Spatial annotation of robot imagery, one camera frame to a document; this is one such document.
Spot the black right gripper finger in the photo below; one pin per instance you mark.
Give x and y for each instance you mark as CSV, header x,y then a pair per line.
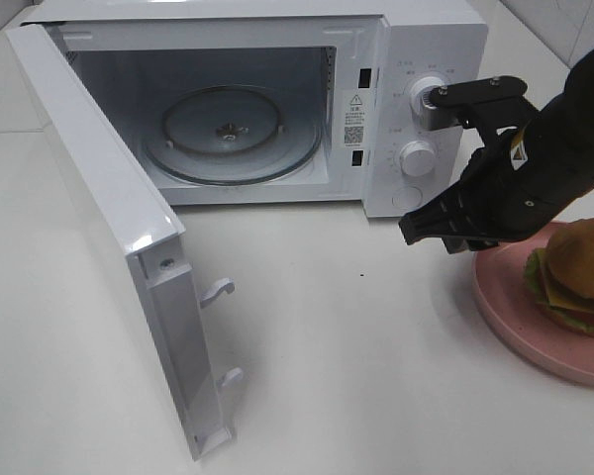
x,y
445,216
457,244

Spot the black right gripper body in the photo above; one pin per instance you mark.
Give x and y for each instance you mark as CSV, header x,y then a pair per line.
x,y
508,194

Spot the round white door button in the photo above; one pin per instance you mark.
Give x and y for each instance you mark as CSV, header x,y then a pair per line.
x,y
407,198

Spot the white timer knob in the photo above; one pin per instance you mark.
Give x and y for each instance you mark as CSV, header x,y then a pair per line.
x,y
417,158

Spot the pink plate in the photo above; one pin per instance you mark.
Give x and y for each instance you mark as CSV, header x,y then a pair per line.
x,y
509,309

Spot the toy burger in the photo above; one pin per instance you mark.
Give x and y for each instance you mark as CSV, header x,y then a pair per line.
x,y
560,277

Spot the white microwave door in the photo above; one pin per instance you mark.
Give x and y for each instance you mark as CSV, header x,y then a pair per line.
x,y
134,233

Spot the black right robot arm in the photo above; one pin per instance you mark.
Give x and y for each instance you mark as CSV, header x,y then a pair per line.
x,y
563,132

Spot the upper white power knob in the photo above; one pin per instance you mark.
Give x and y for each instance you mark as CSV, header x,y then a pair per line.
x,y
419,91

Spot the glass microwave turntable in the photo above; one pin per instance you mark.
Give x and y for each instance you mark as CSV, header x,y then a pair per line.
x,y
234,135

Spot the white microwave oven body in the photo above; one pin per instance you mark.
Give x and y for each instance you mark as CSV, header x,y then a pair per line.
x,y
355,59

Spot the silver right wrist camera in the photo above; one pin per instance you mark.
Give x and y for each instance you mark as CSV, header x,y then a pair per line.
x,y
490,103

